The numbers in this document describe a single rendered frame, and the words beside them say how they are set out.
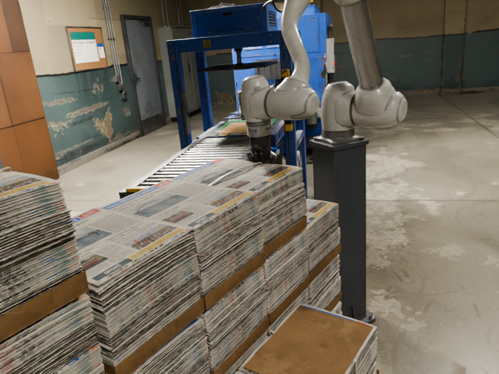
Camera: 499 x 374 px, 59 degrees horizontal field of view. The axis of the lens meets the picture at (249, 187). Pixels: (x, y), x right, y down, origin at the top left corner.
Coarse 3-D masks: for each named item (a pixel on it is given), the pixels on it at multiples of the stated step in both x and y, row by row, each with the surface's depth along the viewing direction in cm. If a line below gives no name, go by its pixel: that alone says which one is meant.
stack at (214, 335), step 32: (320, 224) 167; (288, 256) 147; (320, 256) 170; (256, 288) 132; (288, 288) 150; (320, 288) 174; (224, 320) 119; (256, 320) 134; (160, 352) 100; (192, 352) 110; (224, 352) 122
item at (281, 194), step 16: (240, 176) 147; (256, 176) 145; (272, 176) 142; (288, 176) 143; (272, 192) 137; (288, 192) 143; (304, 192) 152; (272, 208) 136; (288, 208) 144; (304, 208) 154; (272, 224) 138; (288, 224) 145
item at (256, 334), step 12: (336, 252) 182; (324, 264) 173; (312, 276) 164; (300, 288) 157; (288, 300) 150; (336, 300) 188; (276, 312) 144; (264, 324) 138; (252, 336) 133; (240, 348) 128; (228, 360) 123; (216, 372) 119
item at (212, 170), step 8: (216, 160) 168; (224, 160) 166; (232, 160) 165; (240, 160) 165; (200, 168) 159; (208, 168) 158; (216, 168) 157; (224, 168) 156; (232, 168) 156; (184, 176) 152; (192, 176) 151; (200, 176) 150; (208, 176) 150; (216, 176) 149
